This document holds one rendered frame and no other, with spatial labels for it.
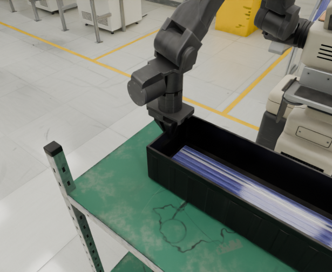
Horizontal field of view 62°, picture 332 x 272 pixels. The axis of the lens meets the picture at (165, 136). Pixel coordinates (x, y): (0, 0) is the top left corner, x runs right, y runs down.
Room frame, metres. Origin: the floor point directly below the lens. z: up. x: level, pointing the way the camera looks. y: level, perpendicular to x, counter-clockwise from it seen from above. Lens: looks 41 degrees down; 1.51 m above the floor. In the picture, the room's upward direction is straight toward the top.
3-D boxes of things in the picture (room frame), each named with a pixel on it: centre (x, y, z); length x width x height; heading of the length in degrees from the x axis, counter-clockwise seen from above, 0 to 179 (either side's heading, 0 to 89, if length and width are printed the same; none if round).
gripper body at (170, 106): (0.54, -0.01, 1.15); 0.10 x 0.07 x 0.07; 52
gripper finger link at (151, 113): (0.55, 0.00, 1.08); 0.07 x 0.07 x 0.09; 52
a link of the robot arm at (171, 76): (0.54, -0.01, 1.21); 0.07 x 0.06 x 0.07; 134
